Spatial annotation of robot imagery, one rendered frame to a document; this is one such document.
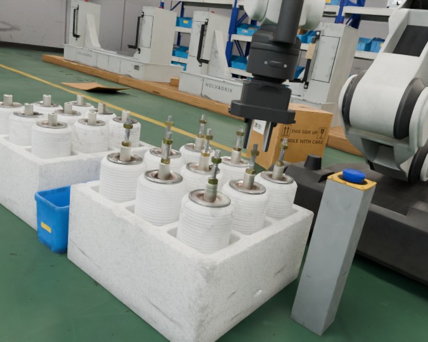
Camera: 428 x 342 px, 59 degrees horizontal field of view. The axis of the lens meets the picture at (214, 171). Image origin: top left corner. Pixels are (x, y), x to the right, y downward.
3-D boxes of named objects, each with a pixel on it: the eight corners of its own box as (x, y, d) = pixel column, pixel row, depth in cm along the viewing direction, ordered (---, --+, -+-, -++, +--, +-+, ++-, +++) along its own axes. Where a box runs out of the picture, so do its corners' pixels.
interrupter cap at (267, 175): (272, 186, 80) (273, 182, 80) (253, 173, 86) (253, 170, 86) (299, 185, 83) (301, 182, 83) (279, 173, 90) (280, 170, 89)
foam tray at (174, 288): (184, 218, 116) (192, 162, 110) (297, 277, 94) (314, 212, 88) (66, 258, 86) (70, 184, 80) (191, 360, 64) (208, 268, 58)
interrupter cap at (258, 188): (221, 182, 76) (221, 179, 76) (250, 180, 81) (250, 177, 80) (243, 197, 71) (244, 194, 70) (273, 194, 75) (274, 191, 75)
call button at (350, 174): (345, 176, 72) (348, 166, 72) (365, 184, 70) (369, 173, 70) (337, 180, 69) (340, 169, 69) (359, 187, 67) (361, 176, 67)
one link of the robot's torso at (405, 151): (381, 136, 131) (352, 59, 93) (445, 152, 119) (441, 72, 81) (363, 176, 130) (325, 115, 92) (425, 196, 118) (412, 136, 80)
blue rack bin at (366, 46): (350, 51, 556) (354, 36, 550) (377, 55, 533) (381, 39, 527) (337, 47, 519) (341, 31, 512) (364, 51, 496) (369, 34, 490)
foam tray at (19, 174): (82, 164, 146) (85, 119, 141) (151, 199, 125) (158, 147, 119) (-30, 181, 116) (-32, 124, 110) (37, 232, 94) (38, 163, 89)
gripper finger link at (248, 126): (246, 146, 75) (252, 115, 73) (248, 150, 72) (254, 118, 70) (238, 144, 74) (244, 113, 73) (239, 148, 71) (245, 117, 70)
